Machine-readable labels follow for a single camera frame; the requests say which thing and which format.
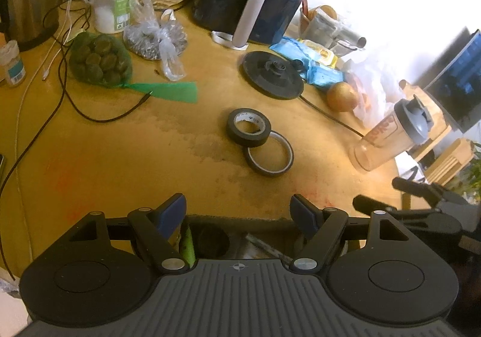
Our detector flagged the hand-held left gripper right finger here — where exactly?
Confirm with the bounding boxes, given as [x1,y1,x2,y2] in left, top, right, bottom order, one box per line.
[290,193,409,272]

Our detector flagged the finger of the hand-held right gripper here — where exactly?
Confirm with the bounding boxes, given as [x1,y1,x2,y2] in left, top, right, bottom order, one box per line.
[391,176,469,207]
[353,194,463,244]

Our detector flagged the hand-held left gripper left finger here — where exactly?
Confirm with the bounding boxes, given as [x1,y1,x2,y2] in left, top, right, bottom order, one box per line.
[67,192,189,274]

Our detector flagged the green hand cream tube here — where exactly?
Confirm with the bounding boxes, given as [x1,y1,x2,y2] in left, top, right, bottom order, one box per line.
[179,225,197,271]

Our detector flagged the patterned paper stick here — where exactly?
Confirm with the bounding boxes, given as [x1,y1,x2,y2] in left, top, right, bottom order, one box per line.
[245,233,293,261]

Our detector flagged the small black plastic cup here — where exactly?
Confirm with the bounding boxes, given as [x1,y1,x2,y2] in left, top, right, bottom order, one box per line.
[195,225,231,259]

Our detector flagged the cardboard box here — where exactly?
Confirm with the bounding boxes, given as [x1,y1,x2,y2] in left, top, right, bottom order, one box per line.
[179,213,313,263]

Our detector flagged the clear container with foil roll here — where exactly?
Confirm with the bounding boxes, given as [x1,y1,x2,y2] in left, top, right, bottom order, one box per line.
[311,14,368,56]

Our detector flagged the clear shaker bottle grey lid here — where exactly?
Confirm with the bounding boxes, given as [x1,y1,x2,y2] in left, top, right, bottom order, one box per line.
[348,94,434,173]

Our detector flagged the thin grey tape roll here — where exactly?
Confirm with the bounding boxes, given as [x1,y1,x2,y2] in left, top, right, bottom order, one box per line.
[246,130,295,177]

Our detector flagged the dark monitor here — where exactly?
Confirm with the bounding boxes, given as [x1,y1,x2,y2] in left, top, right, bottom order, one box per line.
[424,28,481,134]

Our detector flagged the black tape roll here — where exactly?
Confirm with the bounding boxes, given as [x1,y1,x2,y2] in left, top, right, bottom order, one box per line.
[226,108,272,146]

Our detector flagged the clear plastic bag orange contents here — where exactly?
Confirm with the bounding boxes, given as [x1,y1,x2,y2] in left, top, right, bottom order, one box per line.
[345,58,400,124]

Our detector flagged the apple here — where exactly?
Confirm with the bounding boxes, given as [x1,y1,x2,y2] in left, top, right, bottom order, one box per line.
[326,82,360,113]

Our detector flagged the blue wet wipes packet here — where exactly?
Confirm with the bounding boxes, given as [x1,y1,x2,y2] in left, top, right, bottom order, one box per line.
[269,36,306,60]
[304,60,345,88]

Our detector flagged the black kettle base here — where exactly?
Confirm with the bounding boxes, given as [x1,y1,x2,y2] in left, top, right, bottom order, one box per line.
[241,51,305,99]

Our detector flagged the yellow wet wipes packet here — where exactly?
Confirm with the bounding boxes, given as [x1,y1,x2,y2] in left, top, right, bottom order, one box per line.
[298,39,339,69]

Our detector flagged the green net bag of kiwis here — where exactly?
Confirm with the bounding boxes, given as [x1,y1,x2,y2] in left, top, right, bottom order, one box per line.
[68,31,199,105]

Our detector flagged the plastic bag of seeds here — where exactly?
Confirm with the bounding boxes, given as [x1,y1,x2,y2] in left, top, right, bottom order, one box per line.
[123,0,189,82]

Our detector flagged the cup with utensils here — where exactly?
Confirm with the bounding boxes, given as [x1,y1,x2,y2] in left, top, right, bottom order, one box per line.
[298,0,339,40]

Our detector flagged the small white bottle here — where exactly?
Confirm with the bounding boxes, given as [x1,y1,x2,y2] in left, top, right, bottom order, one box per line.
[0,39,27,88]

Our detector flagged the black power cord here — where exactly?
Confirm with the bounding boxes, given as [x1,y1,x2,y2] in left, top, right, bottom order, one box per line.
[298,95,365,138]

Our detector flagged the black audio cable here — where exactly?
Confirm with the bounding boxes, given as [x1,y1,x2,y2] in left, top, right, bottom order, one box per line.
[0,0,155,282]

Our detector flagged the white plastic ring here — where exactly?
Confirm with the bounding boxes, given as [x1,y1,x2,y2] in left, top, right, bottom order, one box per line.
[211,30,249,51]

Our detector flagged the white usb cable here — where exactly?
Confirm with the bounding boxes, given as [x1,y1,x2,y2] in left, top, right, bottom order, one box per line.
[14,0,96,159]

